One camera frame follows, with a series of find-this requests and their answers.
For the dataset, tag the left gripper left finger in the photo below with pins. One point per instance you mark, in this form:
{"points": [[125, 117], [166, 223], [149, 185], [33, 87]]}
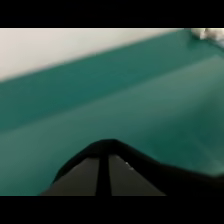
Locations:
{"points": [[78, 178]]}

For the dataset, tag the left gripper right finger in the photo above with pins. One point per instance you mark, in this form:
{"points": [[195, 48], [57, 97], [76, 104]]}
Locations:
{"points": [[131, 178]]}

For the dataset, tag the white garment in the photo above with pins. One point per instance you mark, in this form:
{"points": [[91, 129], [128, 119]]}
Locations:
{"points": [[210, 35]]}

